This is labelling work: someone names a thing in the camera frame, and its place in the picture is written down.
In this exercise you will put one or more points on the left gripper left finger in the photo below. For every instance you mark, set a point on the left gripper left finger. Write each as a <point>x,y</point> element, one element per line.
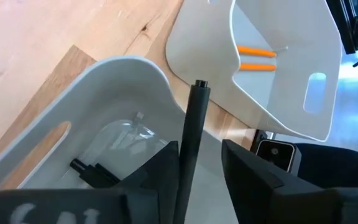
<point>148,199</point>

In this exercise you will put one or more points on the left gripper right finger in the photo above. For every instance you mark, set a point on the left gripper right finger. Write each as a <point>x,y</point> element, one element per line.
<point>253,196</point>

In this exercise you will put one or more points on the black pen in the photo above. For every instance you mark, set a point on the black pen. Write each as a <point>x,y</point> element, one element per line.
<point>89,175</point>
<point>194,124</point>

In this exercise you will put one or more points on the orange pencil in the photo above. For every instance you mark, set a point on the orange pencil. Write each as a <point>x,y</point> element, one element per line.
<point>256,67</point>
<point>256,51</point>

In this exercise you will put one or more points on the white plastic bin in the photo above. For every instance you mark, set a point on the white plastic bin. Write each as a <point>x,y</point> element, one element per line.
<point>110,87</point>
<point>197,46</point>

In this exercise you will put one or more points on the table-level camera box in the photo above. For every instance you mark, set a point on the table-level camera box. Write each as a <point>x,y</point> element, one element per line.
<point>275,152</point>

